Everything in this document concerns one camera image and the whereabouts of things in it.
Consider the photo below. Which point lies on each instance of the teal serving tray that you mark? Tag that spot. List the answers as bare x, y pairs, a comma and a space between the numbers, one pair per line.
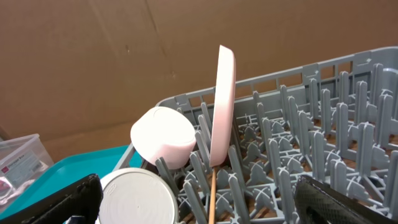
70, 170

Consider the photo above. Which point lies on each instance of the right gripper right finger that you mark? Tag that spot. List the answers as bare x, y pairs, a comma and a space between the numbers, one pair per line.
317, 202

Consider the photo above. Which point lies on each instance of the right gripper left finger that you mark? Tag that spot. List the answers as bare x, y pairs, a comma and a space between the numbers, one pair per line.
81, 199

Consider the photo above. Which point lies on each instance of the grey dishwasher rack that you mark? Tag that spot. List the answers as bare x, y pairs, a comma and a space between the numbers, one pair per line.
335, 121

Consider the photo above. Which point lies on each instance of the clear plastic waste bin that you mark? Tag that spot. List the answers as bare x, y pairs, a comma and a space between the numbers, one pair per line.
23, 161

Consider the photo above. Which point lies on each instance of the grey bowl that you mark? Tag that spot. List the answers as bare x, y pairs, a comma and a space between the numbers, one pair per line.
134, 195

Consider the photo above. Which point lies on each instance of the wooden chopstick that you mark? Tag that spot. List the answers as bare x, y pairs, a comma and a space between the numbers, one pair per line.
212, 206

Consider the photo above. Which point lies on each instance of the large white plate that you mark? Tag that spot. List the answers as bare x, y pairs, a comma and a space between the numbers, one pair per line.
223, 106

